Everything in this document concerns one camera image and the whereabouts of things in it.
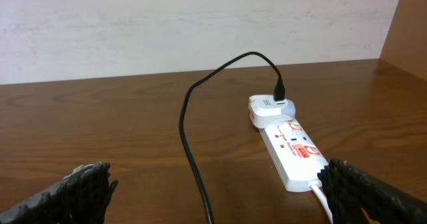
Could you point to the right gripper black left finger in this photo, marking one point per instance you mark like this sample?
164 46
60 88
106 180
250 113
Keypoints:
80 197

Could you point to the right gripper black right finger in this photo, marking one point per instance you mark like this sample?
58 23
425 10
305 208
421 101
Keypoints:
355 196

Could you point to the white power strip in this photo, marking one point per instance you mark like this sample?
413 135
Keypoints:
295 156

